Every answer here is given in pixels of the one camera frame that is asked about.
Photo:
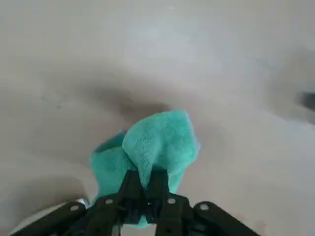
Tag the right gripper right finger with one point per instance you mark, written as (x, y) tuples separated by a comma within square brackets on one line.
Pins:
[(177, 214)]

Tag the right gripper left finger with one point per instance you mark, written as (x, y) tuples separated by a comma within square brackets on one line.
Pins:
[(105, 211)]

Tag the green cloth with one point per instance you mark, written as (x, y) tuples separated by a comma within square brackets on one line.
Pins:
[(160, 137)]

